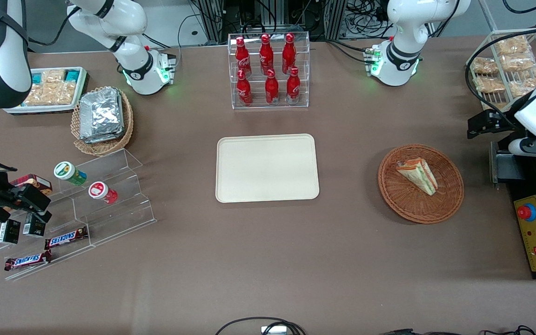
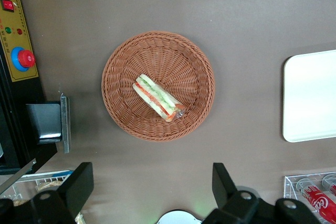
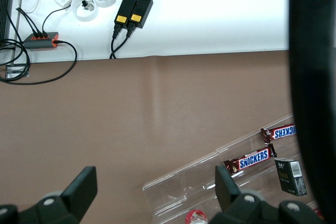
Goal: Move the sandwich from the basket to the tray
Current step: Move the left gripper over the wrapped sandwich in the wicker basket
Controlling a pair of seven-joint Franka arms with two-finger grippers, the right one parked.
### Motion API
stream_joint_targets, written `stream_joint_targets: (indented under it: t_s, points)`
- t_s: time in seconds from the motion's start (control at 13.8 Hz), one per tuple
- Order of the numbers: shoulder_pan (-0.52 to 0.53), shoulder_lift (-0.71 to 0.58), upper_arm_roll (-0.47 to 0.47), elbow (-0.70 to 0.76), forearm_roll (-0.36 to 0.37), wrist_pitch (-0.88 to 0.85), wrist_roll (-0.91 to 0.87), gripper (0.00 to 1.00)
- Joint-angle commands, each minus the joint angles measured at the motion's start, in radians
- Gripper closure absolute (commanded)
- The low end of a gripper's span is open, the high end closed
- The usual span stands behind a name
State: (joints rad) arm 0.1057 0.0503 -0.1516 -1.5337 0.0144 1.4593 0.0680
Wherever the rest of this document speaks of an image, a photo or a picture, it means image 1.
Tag triangle sandwich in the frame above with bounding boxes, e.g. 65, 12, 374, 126
395, 158, 438, 196

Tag white snack tray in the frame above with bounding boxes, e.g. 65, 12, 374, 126
3, 66, 88, 115

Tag light oval wicker basket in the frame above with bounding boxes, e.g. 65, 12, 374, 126
71, 86, 134, 157

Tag round brown wicker basket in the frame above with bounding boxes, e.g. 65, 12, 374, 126
378, 143, 465, 225

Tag cream plastic tray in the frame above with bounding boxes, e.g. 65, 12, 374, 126
215, 134, 320, 204

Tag small black box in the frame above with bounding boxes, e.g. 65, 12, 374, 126
0, 218, 21, 245
22, 214, 47, 238

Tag dark red snack box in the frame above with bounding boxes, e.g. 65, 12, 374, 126
9, 173, 54, 196

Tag clear bag of snacks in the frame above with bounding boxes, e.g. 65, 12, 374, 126
473, 75, 506, 94
495, 36, 530, 56
509, 69, 536, 97
500, 53, 536, 72
471, 57, 499, 75

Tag snickers chocolate bar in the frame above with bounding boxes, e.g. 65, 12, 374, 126
4, 250, 53, 272
44, 226, 89, 251

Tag green lidded cup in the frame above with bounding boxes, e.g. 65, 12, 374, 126
54, 161, 87, 186

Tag red lidded cup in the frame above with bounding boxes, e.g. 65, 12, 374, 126
87, 181, 119, 205

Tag black machine housing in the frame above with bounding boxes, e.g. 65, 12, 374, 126
489, 139, 536, 281

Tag clear acrylic step stand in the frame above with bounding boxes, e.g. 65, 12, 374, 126
0, 147, 158, 281

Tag red emergency stop button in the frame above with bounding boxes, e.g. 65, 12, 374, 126
517, 203, 536, 222

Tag silver foil pack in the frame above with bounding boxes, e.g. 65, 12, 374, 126
79, 87, 124, 136
82, 125, 126, 144

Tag clear cracker bag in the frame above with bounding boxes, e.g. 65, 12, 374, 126
23, 81, 77, 107
41, 69, 67, 85

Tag red cola bottle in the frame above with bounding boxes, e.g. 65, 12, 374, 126
259, 33, 275, 76
265, 69, 280, 106
281, 33, 297, 75
286, 67, 302, 104
235, 37, 253, 78
236, 69, 254, 107

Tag clear acrylic bottle rack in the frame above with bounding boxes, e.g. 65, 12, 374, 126
228, 32, 311, 110

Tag white wire rack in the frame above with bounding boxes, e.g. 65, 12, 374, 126
465, 28, 536, 113

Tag grey metal bracket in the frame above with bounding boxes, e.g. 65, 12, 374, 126
489, 141, 526, 186

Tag tangled black cables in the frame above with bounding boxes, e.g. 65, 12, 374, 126
346, 0, 392, 39

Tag aluminium frame post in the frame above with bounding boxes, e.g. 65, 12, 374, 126
200, 0, 225, 43
326, 0, 348, 40

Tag black cable loop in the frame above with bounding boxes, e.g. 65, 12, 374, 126
215, 317, 307, 335

